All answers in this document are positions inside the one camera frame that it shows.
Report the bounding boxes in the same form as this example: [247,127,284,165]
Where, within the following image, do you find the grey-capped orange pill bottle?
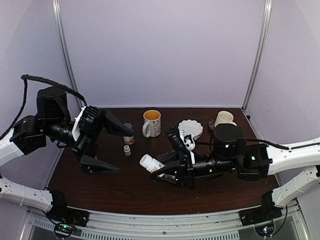
[123,122,135,146]

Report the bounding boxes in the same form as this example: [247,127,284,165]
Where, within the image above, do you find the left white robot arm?
[0,86,133,222]

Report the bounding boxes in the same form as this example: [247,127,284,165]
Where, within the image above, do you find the right aluminium frame post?
[241,0,273,113]

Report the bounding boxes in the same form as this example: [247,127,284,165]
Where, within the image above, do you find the front aluminium rail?
[24,197,306,240]

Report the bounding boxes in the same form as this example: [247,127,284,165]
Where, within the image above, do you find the clear plastic pill organizer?
[157,150,177,176]

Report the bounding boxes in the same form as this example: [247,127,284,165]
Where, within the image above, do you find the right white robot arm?
[150,123,320,221]

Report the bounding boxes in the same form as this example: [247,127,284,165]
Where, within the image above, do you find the yellow-inside patterned mug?
[142,109,161,138]

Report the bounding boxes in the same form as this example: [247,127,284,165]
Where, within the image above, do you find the red saucer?
[208,118,215,132]

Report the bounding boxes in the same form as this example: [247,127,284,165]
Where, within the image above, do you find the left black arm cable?
[0,74,88,141]

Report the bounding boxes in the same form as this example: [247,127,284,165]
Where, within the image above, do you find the cream ribbed mug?
[214,110,237,127]

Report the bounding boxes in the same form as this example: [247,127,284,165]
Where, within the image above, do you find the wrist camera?
[71,106,102,142]
[164,125,196,165]

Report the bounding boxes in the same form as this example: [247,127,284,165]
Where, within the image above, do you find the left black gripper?
[43,109,134,176]

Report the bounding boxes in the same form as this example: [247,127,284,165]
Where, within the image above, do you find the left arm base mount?
[45,206,90,227]

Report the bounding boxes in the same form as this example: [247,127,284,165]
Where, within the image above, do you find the left aluminium frame post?
[52,0,78,92]

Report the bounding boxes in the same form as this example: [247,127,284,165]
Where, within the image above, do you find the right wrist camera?
[164,125,196,165]

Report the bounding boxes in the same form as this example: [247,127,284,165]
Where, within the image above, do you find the small white bottle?
[139,154,165,173]
[123,145,131,157]

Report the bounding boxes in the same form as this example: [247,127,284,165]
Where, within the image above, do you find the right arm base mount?
[239,206,282,226]

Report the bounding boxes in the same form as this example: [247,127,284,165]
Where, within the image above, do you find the aluminium frame post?
[52,0,78,92]
[241,0,273,113]

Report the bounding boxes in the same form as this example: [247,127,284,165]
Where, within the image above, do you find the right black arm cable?
[246,138,292,151]

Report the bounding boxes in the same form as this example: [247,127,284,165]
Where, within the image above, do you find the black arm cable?
[0,74,88,141]
[246,138,292,151]

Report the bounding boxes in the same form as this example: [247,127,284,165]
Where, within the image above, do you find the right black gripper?
[149,150,237,193]

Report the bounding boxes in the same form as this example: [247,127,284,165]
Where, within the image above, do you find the white scalloped dish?
[178,119,204,140]

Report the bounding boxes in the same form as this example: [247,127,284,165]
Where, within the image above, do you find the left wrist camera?
[71,106,102,142]

